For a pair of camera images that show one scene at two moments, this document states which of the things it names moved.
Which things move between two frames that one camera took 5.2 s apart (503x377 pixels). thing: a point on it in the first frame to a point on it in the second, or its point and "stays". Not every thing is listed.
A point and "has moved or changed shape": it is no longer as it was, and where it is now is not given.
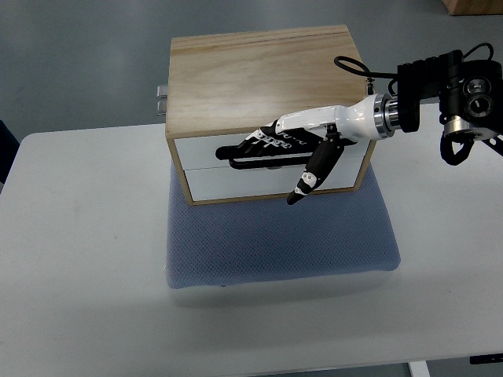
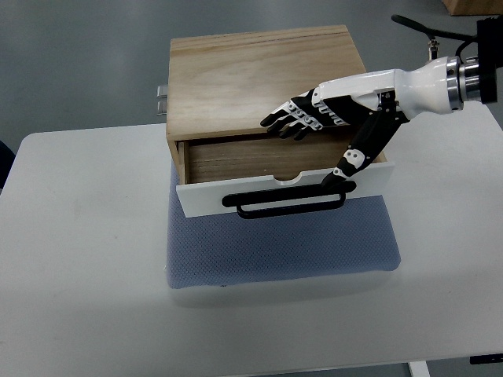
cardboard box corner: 473,7 stays
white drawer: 198,154 has moved or changed shape
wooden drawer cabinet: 222,89 stays
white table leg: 420,368 stays
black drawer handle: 270,162 to 313,192
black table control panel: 486,359 stays
